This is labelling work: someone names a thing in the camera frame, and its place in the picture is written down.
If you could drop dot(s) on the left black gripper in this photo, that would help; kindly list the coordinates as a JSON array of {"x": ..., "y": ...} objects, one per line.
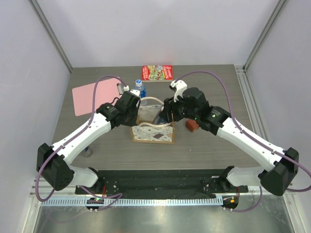
[{"x": 132, "y": 122}]

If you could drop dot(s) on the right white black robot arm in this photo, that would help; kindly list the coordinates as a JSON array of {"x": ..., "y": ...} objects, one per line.
[{"x": 278, "y": 167}]

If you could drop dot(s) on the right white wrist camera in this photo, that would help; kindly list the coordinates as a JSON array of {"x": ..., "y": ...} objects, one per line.
[{"x": 178, "y": 86}]

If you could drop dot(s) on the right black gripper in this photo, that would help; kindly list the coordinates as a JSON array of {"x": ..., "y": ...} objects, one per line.
[{"x": 170, "y": 107}]

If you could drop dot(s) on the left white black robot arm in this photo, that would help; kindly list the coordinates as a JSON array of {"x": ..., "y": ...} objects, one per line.
[{"x": 55, "y": 162}]

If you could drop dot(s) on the patterned canvas tote bag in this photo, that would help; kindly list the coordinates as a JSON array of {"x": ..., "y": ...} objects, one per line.
[{"x": 145, "y": 131}]

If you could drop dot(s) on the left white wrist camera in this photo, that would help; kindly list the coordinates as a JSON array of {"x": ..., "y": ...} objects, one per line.
[{"x": 123, "y": 88}]

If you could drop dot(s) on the pink clipboard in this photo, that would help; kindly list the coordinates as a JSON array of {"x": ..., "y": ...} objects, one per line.
[{"x": 106, "y": 91}]

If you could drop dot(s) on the white slotted cable duct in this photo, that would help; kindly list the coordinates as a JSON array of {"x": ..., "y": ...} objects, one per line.
[{"x": 89, "y": 201}]

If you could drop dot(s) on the red brown cube block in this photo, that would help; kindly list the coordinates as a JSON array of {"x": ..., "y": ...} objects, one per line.
[{"x": 191, "y": 125}]

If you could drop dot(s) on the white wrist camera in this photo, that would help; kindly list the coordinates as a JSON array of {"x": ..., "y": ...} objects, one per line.
[
  {"x": 123, "y": 88},
  {"x": 178, "y": 86}
]

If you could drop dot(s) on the water bottle blue label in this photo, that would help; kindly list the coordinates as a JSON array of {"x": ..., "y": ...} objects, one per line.
[{"x": 158, "y": 120}]

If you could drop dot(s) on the red book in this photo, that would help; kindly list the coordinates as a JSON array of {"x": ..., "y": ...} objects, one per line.
[{"x": 158, "y": 73}]

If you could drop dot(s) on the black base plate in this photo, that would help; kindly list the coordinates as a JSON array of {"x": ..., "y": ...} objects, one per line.
[{"x": 167, "y": 184}]

